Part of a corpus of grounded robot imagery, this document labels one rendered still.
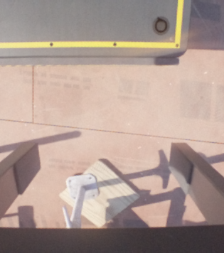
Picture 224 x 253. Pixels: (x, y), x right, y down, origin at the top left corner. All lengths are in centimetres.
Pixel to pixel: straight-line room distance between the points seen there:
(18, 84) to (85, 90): 30
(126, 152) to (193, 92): 42
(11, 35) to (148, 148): 71
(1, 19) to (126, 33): 31
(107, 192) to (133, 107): 46
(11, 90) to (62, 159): 40
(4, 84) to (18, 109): 12
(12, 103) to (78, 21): 55
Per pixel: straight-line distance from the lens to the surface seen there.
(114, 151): 88
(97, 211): 106
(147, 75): 82
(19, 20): 55
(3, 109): 95
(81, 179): 94
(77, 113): 83
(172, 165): 17
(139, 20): 51
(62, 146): 90
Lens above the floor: 80
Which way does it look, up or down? 74 degrees down
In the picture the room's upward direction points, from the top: 177 degrees clockwise
